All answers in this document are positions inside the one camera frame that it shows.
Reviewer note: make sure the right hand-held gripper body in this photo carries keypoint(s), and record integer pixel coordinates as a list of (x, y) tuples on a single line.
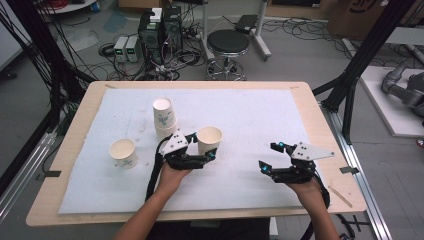
[(296, 170)]

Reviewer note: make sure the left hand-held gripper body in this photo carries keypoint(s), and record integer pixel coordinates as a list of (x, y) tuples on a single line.
[(176, 156)]

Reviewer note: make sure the white floral paper cup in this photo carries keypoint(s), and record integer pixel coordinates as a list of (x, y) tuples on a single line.
[(209, 143), (125, 160)]

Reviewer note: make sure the stack of paper cups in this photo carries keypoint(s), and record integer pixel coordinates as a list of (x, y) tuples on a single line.
[(164, 116)]

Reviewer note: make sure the person's left hand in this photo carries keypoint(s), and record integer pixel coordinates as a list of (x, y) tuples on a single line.
[(173, 178)]

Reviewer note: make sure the person's right hand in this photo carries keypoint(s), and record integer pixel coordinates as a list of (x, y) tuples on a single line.
[(306, 191)]

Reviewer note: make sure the white foam mat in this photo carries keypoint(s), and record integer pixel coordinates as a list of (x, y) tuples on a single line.
[(250, 120)]

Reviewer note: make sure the thin wooden stick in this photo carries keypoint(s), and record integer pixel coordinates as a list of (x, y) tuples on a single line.
[(340, 196)]

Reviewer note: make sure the black tape strip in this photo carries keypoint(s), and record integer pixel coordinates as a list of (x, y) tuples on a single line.
[(52, 173), (349, 170)]

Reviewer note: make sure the white table leg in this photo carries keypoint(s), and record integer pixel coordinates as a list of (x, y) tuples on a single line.
[(273, 228)]

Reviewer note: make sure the person's dark clothing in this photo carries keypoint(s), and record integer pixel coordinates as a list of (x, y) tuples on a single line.
[(216, 231)]

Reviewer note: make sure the black round stool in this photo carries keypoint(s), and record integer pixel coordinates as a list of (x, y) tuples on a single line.
[(228, 41)]

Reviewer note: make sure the black computer tower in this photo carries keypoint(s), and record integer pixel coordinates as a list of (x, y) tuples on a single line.
[(172, 26), (150, 40)]

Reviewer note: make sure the grey power supply unit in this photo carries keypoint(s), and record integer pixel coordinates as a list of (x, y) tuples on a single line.
[(120, 48), (132, 49)]

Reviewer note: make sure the white platform board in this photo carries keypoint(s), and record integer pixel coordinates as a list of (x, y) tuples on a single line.
[(386, 110)]

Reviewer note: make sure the white metal stand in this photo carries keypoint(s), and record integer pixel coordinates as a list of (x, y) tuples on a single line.
[(260, 36)]

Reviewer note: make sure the black flat device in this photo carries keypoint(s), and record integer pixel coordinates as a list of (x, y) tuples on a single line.
[(246, 23)]

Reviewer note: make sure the small white box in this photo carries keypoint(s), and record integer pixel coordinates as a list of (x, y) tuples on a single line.
[(156, 15)]

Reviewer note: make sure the brown cardboard box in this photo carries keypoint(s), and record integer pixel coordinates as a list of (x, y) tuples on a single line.
[(360, 18)]

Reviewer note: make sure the aluminium rail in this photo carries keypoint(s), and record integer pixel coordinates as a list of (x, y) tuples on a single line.
[(360, 186), (26, 166)]

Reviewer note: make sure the black metal frame post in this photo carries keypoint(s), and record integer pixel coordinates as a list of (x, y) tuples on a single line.
[(363, 56)]

